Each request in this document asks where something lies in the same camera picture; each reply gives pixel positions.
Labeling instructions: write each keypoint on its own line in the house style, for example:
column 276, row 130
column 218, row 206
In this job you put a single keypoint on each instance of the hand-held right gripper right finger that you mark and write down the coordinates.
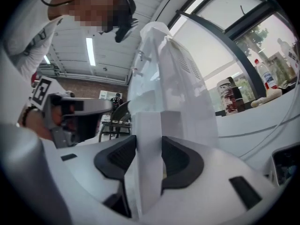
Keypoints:
column 211, row 172

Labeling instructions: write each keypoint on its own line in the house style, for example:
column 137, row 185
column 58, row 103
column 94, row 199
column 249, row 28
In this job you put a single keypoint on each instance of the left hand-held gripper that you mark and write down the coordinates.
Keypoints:
column 42, row 90

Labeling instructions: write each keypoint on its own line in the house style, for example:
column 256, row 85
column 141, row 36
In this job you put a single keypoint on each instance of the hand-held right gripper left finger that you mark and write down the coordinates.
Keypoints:
column 93, row 172

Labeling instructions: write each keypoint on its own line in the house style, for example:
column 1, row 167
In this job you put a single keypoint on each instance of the white water dispenser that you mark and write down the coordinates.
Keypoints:
column 175, row 90

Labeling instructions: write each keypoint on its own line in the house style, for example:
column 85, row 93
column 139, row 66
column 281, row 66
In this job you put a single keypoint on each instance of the person's left hand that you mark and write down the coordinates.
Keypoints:
column 56, row 116

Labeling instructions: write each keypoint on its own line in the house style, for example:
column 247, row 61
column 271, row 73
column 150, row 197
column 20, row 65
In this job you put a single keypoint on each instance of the dark wicker chair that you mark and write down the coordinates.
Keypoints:
column 117, row 118

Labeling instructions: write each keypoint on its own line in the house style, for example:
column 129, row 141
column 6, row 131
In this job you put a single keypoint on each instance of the ceiling light strip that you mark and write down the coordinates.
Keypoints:
column 47, row 59
column 90, row 51

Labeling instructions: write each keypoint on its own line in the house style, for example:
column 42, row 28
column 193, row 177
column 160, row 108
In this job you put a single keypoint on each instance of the white trash bin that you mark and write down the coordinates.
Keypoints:
column 286, row 165

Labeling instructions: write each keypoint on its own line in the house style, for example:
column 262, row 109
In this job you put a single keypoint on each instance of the dark tumbler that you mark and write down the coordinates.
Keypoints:
column 237, row 95

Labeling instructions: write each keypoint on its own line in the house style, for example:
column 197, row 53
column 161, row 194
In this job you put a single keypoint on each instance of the beige gloves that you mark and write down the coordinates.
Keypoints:
column 264, row 98

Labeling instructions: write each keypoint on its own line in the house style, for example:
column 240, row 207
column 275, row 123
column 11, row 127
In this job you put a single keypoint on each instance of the person's white shirt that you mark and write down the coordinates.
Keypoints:
column 25, row 32

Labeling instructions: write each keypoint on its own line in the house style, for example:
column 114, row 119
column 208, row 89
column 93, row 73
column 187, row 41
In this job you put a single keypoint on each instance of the clear bottle red cap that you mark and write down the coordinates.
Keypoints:
column 266, row 75

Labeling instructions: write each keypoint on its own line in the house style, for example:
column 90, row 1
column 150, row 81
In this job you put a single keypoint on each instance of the black head-worn camera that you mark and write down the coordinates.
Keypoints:
column 124, row 30

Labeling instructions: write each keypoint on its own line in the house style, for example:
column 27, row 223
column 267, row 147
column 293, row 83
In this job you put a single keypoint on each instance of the black window frame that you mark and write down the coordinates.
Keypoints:
column 243, row 53

